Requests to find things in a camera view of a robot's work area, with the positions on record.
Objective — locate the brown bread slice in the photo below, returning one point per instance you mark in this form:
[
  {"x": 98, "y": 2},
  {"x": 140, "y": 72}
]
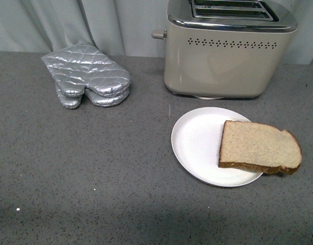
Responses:
[{"x": 259, "y": 147}]

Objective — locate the cream two-slot toaster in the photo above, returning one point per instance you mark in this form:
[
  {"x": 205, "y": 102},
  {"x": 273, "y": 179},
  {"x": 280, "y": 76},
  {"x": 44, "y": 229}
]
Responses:
[{"x": 224, "y": 49}]

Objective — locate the white round plate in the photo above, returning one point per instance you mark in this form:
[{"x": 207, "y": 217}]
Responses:
[{"x": 196, "y": 139}]

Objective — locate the lower silver quilted oven mitt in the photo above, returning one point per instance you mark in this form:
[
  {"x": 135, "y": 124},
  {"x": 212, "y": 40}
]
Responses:
[{"x": 97, "y": 100}]

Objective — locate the silver quilted oven mitt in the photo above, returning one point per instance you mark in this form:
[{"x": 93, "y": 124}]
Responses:
[
  {"x": 97, "y": 100},
  {"x": 83, "y": 66}
]

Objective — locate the upper silver quilted oven mitt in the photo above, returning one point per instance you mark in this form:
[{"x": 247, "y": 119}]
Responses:
[{"x": 83, "y": 66}]

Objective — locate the pale grey curtain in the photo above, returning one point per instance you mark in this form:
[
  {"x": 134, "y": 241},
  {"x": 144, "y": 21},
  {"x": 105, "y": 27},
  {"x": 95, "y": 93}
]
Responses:
[{"x": 119, "y": 28}]

